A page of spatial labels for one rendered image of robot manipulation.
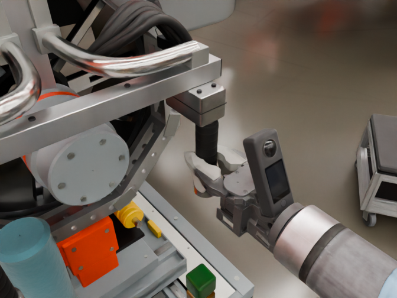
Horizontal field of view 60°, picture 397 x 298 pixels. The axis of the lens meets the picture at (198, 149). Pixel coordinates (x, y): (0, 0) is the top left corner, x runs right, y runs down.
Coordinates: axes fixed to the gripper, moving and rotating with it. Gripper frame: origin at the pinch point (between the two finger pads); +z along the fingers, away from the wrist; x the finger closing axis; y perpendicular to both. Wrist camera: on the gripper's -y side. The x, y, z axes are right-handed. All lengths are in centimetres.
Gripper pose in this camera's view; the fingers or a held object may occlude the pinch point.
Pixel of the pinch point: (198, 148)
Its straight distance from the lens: 58.1
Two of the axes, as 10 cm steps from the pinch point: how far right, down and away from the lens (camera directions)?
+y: 0.0, 7.9, 6.2
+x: 7.7, -4.0, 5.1
